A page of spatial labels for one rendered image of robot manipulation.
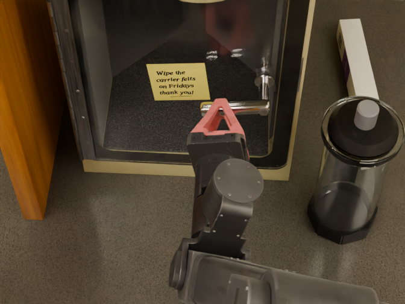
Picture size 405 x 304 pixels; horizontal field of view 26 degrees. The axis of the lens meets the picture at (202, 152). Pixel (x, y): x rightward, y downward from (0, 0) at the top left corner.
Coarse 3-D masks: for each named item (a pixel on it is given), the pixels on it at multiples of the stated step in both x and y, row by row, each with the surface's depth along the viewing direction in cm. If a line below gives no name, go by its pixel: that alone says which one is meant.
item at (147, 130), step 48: (96, 0) 104; (144, 0) 104; (192, 0) 103; (240, 0) 103; (288, 0) 102; (96, 48) 111; (144, 48) 111; (192, 48) 110; (240, 48) 110; (288, 48) 109; (96, 96) 120; (144, 96) 119; (240, 96) 118; (288, 96) 117; (96, 144) 129; (144, 144) 128; (288, 144) 126
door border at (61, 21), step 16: (48, 0) 104; (64, 0) 104; (64, 16) 107; (64, 32) 109; (64, 48) 112; (64, 80) 116; (80, 80) 117; (80, 96) 120; (80, 112) 123; (80, 128) 126; (80, 144) 129
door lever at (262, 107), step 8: (256, 80) 114; (264, 80) 114; (272, 80) 114; (264, 88) 113; (264, 96) 112; (208, 104) 113; (232, 104) 112; (240, 104) 112; (248, 104) 112; (256, 104) 112; (264, 104) 111; (240, 112) 112; (248, 112) 112; (256, 112) 112; (264, 112) 112
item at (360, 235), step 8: (344, 160) 113; (312, 200) 131; (312, 208) 130; (376, 208) 130; (312, 216) 131; (312, 224) 132; (320, 224) 129; (368, 224) 129; (320, 232) 130; (328, 232) 129; (336, 232) 128; (344, 232) 128; (352, 232) 128; (360, 232) 129; (336, 240) 130; (344, 240) 129; (352, 240) 130
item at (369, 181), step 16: (400, 128) 114; (400, 144) 113; (336, 160) 115; (352, 160) 112; (368, 160) 112; (384, 160) 112; (320, 176) 123; (336, 176) 118; (352, 176) 116; (368, 176) 116; (384, 176) 119; (320, 192) 125; (336, 192) 120; (352, 192) 119; (368, 192) 120; (320, 208) 127; (336, 208) 123; (352, 208) 122; (368, 208) 124; (336, 224) 127; (352, 224) 126
